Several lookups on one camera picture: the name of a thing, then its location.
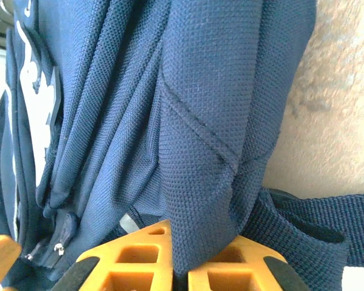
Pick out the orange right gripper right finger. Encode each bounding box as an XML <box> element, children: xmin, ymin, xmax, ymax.
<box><xmin>186</xmin><ymin>235</ymin><xmax>312</xmax><ymax>291</ymax></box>

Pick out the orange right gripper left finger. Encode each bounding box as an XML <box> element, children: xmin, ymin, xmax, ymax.
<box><xmin>50</xmin><ymin>219</ymin><xmax>177</xmax><ymax>291</ymax></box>

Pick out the navy blue backpack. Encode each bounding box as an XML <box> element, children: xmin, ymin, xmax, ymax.
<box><xmin>0</xmin><ymin>0</ymin><xmax>364</xmax><ymax>291</ymax></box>

